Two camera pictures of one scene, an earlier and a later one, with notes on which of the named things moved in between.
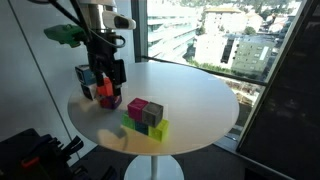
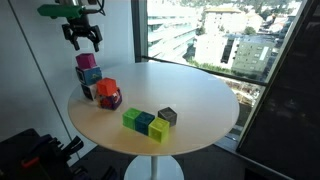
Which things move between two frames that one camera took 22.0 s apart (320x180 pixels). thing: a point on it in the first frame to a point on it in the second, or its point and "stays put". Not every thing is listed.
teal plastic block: [141, 128] stays put
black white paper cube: [90, 90] stays put
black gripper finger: [117, 89] to [96, 36]
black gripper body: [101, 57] to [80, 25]
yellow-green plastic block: [160, 132] stays put
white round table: [198, 104] stays put
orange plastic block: [106, 90] stays put
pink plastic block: [135, 107] to [85, 60]
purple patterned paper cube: [111, 101] stays put
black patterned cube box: [85, 74] stays put
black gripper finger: [100, 79] to [70, 35]
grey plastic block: [152, 114] to [168, 115]
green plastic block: [127, 122] stays put
